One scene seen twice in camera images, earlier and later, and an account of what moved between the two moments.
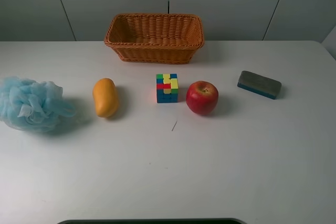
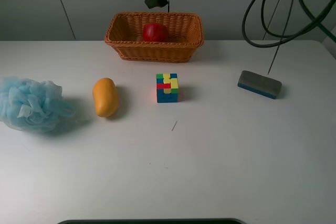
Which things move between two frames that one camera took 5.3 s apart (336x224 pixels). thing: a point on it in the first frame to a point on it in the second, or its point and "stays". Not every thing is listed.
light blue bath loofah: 29,105 stays
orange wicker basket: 155,38 stays
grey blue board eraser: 260,84 stays
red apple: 202,97 to 155,32
